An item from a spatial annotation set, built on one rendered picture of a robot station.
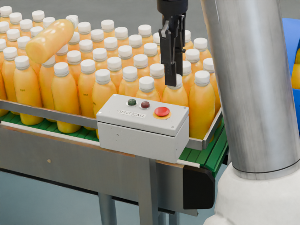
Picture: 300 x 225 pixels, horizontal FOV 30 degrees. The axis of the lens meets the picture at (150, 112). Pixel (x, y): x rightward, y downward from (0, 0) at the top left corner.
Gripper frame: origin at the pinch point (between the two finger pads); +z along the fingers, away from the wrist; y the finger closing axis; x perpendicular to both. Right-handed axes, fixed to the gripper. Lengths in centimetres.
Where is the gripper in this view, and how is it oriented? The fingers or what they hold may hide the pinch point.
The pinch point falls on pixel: (173, 69)
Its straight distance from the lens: 143.9
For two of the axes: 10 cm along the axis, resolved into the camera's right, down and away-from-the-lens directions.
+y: 3.8, -5.3, 7.6
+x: -9.3, -1.8, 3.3
